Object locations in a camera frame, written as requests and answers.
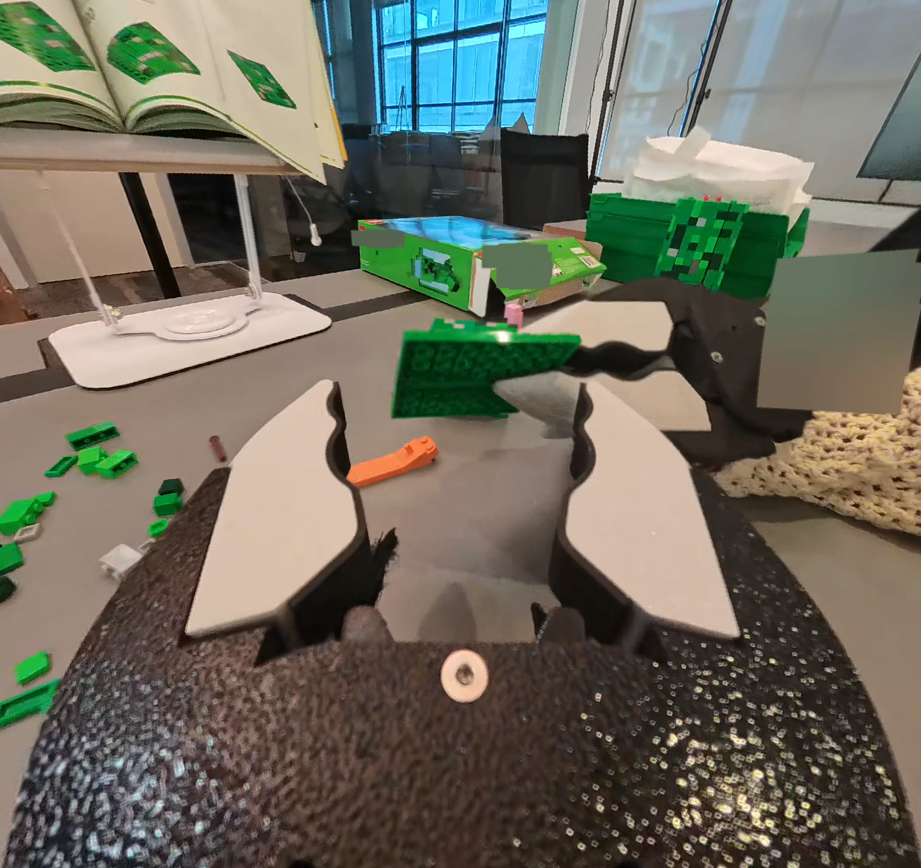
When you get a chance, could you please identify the white plastic bags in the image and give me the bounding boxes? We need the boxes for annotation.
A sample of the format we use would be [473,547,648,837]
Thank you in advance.
[622,126,816,216]

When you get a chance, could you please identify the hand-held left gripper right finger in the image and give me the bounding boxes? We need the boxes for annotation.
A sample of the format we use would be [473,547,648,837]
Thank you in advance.
[550,380,742,647]

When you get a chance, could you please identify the scattered green lego bricks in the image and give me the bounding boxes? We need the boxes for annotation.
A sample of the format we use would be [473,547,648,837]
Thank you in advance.
[0,420,188,730]

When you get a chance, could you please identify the white earbud cable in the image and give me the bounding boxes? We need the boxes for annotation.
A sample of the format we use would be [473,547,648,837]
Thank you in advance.
[283,175,325,247]

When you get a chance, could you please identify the small white lego piece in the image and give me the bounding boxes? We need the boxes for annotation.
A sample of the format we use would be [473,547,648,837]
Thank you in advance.
[99,543,143,582]

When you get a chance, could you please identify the white book stand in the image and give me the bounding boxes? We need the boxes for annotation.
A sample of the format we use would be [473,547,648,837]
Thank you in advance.
[0,127,333,390]

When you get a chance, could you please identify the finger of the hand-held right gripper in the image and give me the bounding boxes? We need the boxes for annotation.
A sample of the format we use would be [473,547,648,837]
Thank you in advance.
[495,370,715,439]
[518,299,680,374]

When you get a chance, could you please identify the green pixel lego figure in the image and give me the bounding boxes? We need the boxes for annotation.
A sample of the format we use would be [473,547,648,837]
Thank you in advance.
[655,196,748,288]

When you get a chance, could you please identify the open instruction book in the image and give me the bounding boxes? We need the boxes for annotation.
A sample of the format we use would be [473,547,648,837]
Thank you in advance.
[0,0,348,183]

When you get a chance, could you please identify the green plastic crate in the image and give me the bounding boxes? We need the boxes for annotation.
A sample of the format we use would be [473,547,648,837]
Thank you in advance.
[586,191,811,301]

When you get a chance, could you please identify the green lego set box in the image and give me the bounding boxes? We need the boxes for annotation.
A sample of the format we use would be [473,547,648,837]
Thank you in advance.
[357,216,608,317]

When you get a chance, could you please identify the dark framed window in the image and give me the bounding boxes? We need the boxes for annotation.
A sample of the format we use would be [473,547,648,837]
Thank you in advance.
[373,0,559,137]

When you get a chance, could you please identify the person's right forearm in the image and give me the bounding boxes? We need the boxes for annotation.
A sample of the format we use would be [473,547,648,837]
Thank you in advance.
[712,368,921,538]

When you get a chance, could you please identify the green lego plate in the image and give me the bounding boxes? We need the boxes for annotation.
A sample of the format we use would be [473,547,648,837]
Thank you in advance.
[390,318,584,420]

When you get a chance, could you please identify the black tripod stand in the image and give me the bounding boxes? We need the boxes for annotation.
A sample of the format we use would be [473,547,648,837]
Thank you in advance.
[599,0,650,187]
[675,0,768,136]

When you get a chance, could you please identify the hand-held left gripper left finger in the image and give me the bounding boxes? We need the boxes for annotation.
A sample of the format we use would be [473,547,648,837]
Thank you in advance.
[184,379,378,646]

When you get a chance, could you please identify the black office chair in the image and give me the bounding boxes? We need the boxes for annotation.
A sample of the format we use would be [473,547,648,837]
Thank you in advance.
[499,127,591,230]

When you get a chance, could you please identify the orange brick separator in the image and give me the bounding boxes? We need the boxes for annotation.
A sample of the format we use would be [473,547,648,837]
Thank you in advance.
[346,435,440,489]

